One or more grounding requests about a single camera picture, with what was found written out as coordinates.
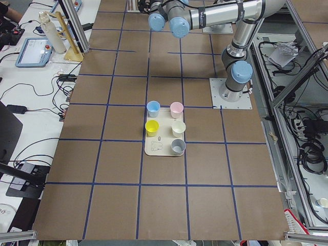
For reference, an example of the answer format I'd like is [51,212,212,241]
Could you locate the black monitor stand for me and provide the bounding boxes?
[1,104,50,199]

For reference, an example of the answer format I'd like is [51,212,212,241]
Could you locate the aluminium frame post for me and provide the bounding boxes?
[58,0,90,53]

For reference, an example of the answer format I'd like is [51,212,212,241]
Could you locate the black power brick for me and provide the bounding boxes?
[6,105,28,114]

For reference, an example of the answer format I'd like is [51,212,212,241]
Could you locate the cream ikea cup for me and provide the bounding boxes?
[172,121,186,137]

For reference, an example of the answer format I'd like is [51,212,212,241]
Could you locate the cream serving tray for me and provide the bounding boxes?
[144,108,185,156]

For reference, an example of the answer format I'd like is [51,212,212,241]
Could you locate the yellow ikea cup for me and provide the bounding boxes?
[145,120,159,137]

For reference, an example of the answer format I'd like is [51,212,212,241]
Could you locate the pink ikea cup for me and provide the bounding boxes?
[170,101,184,118]

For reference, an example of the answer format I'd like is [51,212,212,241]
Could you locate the crumpled white paper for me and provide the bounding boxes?
[268,41,298,68]

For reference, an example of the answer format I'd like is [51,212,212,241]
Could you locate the upper blue teach pendant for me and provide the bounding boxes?
[15,37,53,68]

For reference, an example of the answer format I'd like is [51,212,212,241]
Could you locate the white wire cup rack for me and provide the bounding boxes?
[127,0,140,13]

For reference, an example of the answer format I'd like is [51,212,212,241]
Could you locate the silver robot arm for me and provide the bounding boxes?
[137,0,285,103]

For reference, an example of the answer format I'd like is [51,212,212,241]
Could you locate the coiled black cables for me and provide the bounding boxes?
[298,142,328,175]

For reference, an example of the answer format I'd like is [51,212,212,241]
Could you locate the cream insulated bottle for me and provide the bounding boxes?
[38,11,67,54]

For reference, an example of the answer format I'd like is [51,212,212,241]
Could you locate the wooden mug tree stand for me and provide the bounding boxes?
[46,11,84,62]

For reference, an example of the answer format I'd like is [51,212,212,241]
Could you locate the grey ikea cup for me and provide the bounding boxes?
[171,139,186,156]

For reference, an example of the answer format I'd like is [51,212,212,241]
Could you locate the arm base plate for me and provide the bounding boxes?
[209,78,253,110]
[202,23,233,35]

